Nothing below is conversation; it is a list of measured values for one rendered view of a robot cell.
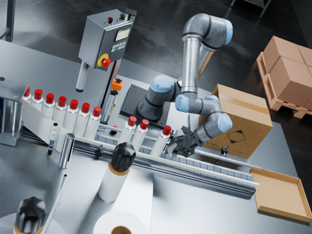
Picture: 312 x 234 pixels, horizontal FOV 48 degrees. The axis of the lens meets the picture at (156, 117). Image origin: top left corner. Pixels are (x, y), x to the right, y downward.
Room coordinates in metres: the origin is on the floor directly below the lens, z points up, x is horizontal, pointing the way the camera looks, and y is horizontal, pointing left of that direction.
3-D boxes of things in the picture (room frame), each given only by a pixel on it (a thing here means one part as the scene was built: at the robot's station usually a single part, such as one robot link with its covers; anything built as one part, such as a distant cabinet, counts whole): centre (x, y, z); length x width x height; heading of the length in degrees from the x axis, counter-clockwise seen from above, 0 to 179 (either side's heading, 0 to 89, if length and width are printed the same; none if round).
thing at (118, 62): (1.31, 0.27, 1.17); 0.04 x 0.04 x 0.67; 14
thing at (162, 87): (1.59, 0.04, 1.02); 0.13 x 0.12 x 0.14; 116
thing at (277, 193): (1.41, -0.78, 0.85); 0.30 x 0.26 x 0.04; 104
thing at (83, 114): (1.15, 0.30, 0.98); 0.05 x 0.05 x 0.20
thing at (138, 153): (1.21, -0.10, 0.91); 1.07 x 0.01 x 0.02; 104
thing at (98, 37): (1.23, 0.31, 1.38); 0.17 x 0.10 x 0.19; 159
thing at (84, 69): (1.24, 0.37, 1.18); 0.04 x 0.04 x 0.21
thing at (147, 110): (1.59, 0.05, 0.90); 0.15 x 0.15 x 0.10
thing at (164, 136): (1.24, -0.07, 0.98); 0.05 x 0.05 x 0.20
